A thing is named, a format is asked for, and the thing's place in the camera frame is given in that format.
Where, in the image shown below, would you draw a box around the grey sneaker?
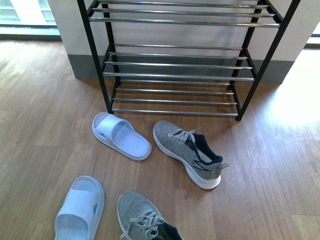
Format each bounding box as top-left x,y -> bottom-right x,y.
153,120 -> 229,190
117,190 -> 184,240

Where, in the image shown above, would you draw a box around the grey sneaker front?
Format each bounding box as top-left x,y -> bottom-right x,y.
117,190 -> 184,240

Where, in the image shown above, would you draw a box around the white slipper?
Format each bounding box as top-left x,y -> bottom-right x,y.
92,112 -> 152,161
54,176 -> 105,240

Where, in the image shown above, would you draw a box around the black metal shoe rack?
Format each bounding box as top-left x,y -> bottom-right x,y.
77,0 -> 300,121

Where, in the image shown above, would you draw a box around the window with dark frame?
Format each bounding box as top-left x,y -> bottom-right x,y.
0,0 -> 62,42

